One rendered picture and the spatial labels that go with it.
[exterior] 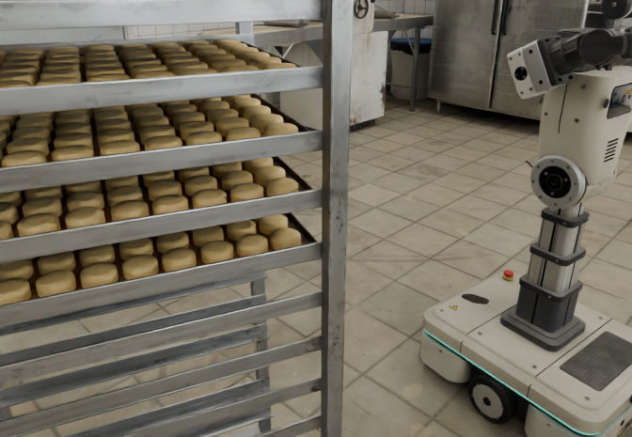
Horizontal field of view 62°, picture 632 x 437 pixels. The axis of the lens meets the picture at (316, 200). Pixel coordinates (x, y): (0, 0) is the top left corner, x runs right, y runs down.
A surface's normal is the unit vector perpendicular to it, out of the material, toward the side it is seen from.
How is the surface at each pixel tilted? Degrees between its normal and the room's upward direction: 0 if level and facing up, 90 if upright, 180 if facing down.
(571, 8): 90
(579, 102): 90
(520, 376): 31
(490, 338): 0
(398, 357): 0
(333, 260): 90
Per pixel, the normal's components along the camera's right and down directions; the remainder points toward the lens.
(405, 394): 0.00, -0.91
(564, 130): -0.78, 0.41
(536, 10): -0.71, 0.29
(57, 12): 0.39, 0.37
